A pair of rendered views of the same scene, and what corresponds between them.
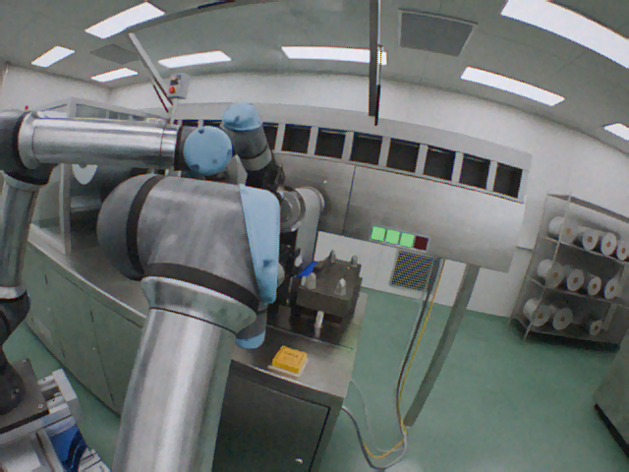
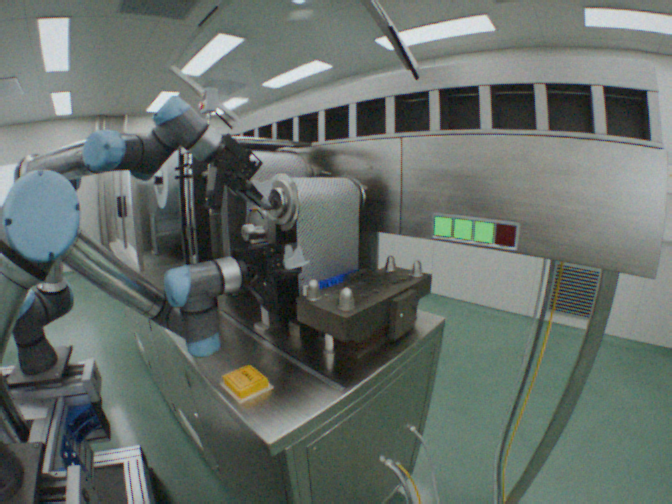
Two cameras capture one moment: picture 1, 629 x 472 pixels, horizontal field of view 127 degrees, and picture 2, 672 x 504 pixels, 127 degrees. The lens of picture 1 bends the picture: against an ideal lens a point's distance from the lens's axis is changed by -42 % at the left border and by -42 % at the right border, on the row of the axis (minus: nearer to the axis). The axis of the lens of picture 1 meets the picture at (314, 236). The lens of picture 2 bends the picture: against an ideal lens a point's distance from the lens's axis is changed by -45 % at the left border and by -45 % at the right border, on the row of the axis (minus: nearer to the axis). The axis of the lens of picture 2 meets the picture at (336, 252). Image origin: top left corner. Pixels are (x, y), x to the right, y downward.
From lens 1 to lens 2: 0.46 m
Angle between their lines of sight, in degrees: 29
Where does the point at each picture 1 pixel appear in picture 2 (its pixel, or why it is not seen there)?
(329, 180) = (376, 163)
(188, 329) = not seen: outside the picture
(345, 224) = (401, 219)
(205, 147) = (91, 148)
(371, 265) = (524, 286)
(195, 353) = not seen: outside the picture
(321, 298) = (318, 313)
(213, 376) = not seen: outside the picture
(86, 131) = (46, 159)
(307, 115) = (342, 93)
